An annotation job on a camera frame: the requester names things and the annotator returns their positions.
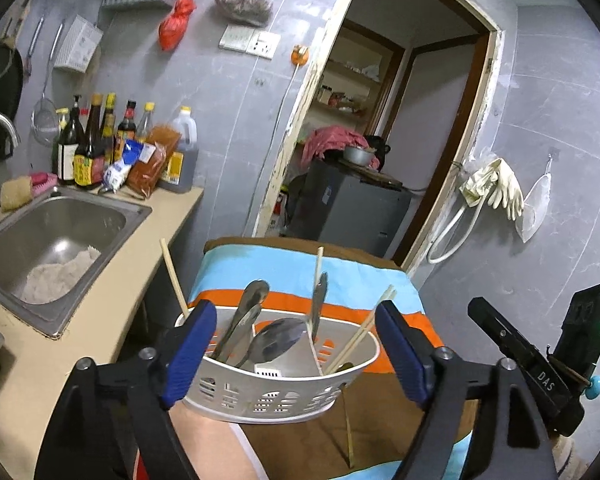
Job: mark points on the orange wall hook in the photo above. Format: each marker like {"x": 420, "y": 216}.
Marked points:
{"x": 300, "y": 55}

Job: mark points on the person's right forearm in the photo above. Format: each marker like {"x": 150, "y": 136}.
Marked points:
{"x": 570, "y": 455}

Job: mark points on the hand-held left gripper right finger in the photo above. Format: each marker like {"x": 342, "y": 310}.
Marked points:
{"x": 401, "y": 352}

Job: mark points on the wooden shelf unit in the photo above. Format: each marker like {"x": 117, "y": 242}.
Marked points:
{"x": 340, "y": 67}

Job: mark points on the dark bottle red cap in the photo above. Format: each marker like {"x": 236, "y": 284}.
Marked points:
{"x": 126, "y": 122}

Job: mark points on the white plastic utensil holder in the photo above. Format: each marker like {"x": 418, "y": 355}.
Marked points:
{"x": 280, "y": 400}

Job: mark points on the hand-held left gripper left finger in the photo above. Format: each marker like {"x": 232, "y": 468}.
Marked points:
{"x": 190, "y": 355}

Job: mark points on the large dark vinegar jug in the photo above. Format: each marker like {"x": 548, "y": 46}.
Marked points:
{"x": 185, "y": 155}

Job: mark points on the white wall switch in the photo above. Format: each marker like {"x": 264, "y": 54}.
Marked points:
{"x": 236, "y": 37}

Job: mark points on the white and blue packet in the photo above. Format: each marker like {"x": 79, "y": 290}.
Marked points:
{"x": 125, "y": 162}

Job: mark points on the metal pot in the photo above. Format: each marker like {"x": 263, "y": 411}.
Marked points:
{"x": 358, "y": 155}

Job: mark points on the red plastic bag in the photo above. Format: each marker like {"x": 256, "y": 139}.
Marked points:
{"x": 175, "y": 25}

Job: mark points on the yellow sponge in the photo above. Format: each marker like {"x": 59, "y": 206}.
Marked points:
{"x": 16, "y": 194}

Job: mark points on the metal faucet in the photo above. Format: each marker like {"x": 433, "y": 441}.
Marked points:
{"x": 2, "y": 122}

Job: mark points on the brass-coloured utensil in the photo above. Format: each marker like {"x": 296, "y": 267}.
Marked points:
{"x": 345, "y": 367}

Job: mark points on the stainless steel sink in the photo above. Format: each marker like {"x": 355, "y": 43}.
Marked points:
{"x": 80, "y": 230}

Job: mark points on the striped blue orange brown cloth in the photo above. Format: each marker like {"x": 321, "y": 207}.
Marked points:
{"x": 280, "y": 265}

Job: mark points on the clear bottle yellow cap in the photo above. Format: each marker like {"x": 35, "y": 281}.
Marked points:
{"x": 146, "y": 125}

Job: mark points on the black bag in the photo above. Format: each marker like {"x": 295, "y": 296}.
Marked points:
{"x": 378, "y": 146}

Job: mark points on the small red bottle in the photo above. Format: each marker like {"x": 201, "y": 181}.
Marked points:
{"x": 277, "y": 206}

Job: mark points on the white hanging box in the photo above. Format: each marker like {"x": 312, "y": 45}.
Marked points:
{"x": 77, "y": 42}

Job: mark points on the turquoise bead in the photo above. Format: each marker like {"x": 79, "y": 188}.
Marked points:
{"x": 594, "y": 387}

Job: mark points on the soy sauce bottle red label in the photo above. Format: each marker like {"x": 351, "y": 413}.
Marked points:
{"x": 87, "y": 160}

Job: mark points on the metal mesh strainer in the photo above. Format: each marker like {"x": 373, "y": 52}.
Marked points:
{"x": 45, "y": 120}

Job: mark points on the wooden door frame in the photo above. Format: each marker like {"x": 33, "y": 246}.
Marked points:
{"x": 302, "y": 115}

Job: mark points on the cream rubber gloves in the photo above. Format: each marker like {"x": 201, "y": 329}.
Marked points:
{"x": 500, "y": 185}

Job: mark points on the wooden board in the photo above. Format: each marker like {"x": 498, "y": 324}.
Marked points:
{"x": 380, "y": 177}

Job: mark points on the pink scrub brush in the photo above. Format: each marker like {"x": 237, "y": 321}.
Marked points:
{"x": 42, "y": 182}

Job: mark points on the red cloth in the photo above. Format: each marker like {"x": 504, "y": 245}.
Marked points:
{"x": 325, "y": 142}

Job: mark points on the metal spoon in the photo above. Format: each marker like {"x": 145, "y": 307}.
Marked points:
{"x": 277, "y": 337}

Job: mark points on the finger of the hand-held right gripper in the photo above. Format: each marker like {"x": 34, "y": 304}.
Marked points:
{"x": 500, "y": 332}

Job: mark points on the orange noodle packet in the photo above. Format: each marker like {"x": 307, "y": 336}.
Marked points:
{"x": 150, "y": 165}

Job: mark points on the dark bottle yellow cap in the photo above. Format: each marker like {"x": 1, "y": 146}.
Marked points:
{"x": 109, "y": 125}

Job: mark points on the grey cabinet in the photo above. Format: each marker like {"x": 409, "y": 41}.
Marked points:
{"x": 350, "y": 210}

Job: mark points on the grey dishcloth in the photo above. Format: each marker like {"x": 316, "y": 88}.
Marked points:
{"x": 57, "y": 277}

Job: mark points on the hanging metal kitchen tool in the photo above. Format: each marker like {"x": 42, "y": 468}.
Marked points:
{"x": 34, "y": 45}

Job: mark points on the white wall socket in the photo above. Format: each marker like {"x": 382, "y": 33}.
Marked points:
{"x": 265, "y": 44}

